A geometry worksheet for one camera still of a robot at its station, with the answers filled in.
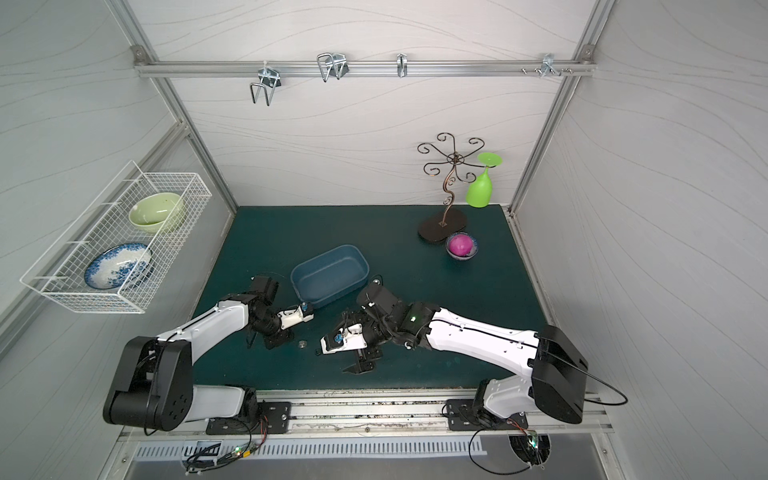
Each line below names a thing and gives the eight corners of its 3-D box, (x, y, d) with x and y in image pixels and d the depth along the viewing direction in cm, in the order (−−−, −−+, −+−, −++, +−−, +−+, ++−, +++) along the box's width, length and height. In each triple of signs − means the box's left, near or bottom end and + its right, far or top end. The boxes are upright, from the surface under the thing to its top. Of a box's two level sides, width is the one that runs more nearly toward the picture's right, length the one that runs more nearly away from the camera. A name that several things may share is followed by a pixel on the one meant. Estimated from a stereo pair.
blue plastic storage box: (313, 321, 92) (308, 311, 87) (292, 284, 101) (287, 272, 95) (377, 283, 101) (376, 272, 95) (353, 252, 110) (351, 240, 104)
